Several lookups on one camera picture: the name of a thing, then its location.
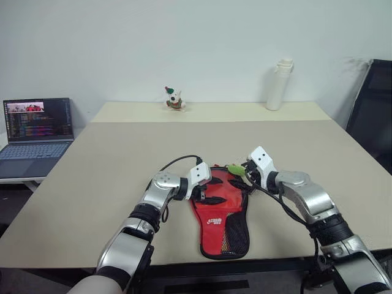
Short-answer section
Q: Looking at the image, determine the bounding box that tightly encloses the green zipper pull tag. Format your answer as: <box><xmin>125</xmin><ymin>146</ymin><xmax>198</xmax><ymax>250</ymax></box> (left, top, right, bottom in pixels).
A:
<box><xmin>226</xmin><ymin>164</ymin><xmax>246</xmax><ymax>178</ymax></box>

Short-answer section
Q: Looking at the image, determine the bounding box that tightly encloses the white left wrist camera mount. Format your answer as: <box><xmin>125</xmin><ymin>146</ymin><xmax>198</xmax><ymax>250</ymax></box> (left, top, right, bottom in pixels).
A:
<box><xmin>184</xmin><ymin>163</ymin><xmax>213</xmax><ymax>202</ymax></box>

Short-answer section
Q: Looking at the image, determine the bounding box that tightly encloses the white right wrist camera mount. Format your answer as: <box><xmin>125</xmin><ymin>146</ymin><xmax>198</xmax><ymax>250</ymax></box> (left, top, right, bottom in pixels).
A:
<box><xmin>247</xmin><ymin>146</ymin><xmax>278</xmax><ymax>188</ymax></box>

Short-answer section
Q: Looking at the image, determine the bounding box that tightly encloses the white tall bottle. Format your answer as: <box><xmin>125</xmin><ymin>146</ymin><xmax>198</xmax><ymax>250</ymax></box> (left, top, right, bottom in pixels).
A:
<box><xmin>265</xmin><ymin>56</ymin><xmax>296</xmax><ymax>111</ymax></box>

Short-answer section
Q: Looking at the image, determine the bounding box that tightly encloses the black office chair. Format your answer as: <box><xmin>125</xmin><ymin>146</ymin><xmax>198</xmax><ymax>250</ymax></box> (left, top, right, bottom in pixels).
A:
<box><xmin>345</xmin><ymin>58</ymin><xmax>392</xmax><ymax>176</ymax></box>

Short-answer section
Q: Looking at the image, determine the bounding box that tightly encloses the white side table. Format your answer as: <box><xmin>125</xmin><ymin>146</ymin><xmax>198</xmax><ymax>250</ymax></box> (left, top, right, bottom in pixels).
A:
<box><xmin>0</xmin><ymin>176</ymin><xmax>47</xmax><ymax>193</ymax></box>

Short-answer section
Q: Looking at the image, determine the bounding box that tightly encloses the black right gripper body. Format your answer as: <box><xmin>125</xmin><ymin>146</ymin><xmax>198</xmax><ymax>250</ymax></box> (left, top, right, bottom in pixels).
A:
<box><xmin>244</xmin><ymin>159</ymin><xmax>262</xmax><ymax>189</ymax></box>

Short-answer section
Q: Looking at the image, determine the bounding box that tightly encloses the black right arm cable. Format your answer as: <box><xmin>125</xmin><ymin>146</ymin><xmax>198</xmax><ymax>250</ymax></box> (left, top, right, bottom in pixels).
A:
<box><xmin>244</xmin><ymin>176</ymin><xmax>324</xmax><ymax>257</ymax></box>

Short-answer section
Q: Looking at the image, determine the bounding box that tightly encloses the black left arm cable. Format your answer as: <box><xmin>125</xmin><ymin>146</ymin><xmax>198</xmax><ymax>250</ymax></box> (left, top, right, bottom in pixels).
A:
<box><xmin>158</xmin><ymin>155</ymin><xmax>203</xmax><ymax>226</ymax></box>

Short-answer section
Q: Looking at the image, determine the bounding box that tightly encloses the black table frame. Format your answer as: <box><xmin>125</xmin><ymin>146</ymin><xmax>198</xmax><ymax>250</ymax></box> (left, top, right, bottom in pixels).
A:
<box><xmin>143</xmin><ymin>256</ymin><xmax>325</xmax><ymax>294</ymax></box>

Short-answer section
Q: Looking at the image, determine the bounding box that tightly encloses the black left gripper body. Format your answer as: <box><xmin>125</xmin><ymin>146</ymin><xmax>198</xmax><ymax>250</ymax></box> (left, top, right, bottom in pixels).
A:
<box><xmin>192</xmin><ymin>180</ymin><xmax>213</xmax><ymax>204</ymax></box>

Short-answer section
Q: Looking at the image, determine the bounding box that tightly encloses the beige rounded shape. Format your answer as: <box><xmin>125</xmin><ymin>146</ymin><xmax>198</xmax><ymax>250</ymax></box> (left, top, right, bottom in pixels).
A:
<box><xmin>65</xmin><ymin>273</ymin><xmax>124</xmax><ymax>294</ymax></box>

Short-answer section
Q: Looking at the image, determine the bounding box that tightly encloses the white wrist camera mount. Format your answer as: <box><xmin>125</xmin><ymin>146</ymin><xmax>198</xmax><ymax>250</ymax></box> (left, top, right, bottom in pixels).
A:
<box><xmin>184</xmin><ymin>163</ymin><xmax>213</xmax><ymax>202</ymax></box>
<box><xmin>247</xmin><ymin>146</ymin><xmax>278</xmax><ymax>188</ymax></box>

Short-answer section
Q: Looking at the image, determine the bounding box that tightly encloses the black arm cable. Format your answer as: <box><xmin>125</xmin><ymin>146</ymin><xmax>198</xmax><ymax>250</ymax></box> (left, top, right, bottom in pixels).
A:
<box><xmin>244</xmin><ymin>176</ymin><xmax>324</xmax><ymax>257</ymax></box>
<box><xmin>158</xmin><ymin>155</ymin><xmax>203</xmax><ymax>226</ymax></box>

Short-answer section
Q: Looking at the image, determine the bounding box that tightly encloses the black mesh paddle case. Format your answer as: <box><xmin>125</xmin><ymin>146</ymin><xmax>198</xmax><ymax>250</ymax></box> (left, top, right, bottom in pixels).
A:
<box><xmin>189</xmin><ymin>165</ymin><xmax>252</xmax><ymax>261</ymax></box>

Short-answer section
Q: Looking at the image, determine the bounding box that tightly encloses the grey open laptop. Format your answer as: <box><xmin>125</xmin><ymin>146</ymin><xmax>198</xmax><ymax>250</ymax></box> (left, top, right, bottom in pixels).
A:
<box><xmin>0</xmin><ymin>97</ymin><xmax>75</xmax><ymax>179</ymax></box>

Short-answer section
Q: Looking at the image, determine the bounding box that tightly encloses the white dog plush toy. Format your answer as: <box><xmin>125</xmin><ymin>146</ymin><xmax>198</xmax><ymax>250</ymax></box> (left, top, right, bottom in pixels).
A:
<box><xmin>163</xmin><ymin>86</ymin><xmax>189</xmax><ymax>113</ymax></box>

